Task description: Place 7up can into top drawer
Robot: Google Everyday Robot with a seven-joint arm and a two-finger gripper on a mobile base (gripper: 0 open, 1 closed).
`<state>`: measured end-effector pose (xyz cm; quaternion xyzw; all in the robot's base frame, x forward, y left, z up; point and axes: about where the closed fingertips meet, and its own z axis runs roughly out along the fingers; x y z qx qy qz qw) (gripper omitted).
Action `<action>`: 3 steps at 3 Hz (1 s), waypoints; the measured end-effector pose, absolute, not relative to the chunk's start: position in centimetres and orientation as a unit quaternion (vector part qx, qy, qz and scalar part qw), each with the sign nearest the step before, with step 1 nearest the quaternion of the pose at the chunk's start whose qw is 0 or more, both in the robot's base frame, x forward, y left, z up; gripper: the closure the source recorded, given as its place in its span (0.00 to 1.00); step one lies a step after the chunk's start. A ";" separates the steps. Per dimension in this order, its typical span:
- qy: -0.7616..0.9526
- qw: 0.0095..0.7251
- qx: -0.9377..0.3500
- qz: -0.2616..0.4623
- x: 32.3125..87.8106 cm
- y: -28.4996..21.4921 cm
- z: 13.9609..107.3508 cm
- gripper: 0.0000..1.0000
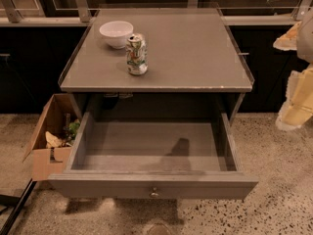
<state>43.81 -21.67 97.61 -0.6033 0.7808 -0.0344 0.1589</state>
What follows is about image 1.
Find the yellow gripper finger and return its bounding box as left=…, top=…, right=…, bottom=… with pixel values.
left=276, top=66, right=313, bottom=131
left=273, top=22, right=301, bottom=51

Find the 7up can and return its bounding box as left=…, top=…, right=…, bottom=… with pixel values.
left=126, top=33, right=148, bottom=75

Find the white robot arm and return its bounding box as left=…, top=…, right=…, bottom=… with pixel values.
left=273, top=10, right=313, bottom=131

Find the open grey top drawer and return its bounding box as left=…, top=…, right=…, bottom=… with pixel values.
left=48, top=113, right=258, bottom=200

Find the grey cabinet with top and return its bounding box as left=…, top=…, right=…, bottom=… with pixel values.
left=59, top=8, right=253, bottom=119

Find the round metal drawer knob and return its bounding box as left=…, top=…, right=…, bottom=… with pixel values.
left=149, top=187, right=159, bottom=198

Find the white ceramic bowl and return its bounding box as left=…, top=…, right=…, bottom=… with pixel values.
left=99, top=21, right=133, bottom=49

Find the green item in box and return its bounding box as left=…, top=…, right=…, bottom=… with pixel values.
left=67, top=119, right=80, bottom=140

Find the crumpled tan paper in box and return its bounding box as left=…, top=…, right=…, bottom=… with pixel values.
left=45, top=131, right=65, bottom=148

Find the brown cardboard box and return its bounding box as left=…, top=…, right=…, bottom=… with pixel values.
left=23, top=94, right=80, bottom=181

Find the black floor bar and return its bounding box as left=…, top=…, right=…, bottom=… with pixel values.
left=0, top=179, right=36, bottom=235

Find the metal window frame rail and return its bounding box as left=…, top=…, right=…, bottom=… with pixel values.
left=0, top=0, right=313, bottom=25

